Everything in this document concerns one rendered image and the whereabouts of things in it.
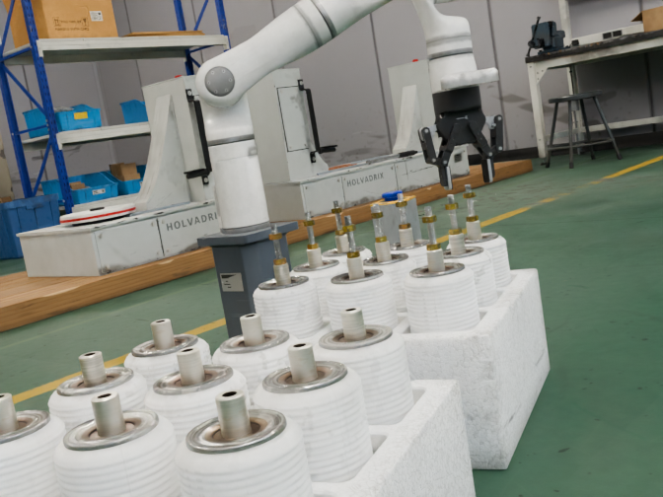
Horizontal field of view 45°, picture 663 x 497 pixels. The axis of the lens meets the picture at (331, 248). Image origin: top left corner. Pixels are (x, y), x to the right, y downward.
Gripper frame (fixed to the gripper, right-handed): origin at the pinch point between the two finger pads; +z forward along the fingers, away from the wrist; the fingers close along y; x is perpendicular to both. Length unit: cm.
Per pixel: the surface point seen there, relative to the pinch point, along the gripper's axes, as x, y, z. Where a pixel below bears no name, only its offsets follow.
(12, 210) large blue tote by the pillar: -422, 137, 5
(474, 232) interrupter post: 1.1, 0.6, 8.7
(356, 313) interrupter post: 45, 32, 7
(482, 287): 14.1, 5.8, 14.8
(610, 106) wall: -424, -295, 5
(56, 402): 42, 62, 10
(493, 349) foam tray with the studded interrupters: 28.4, 11.4, 19.5
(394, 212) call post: -21.7, 6.5, 5.8
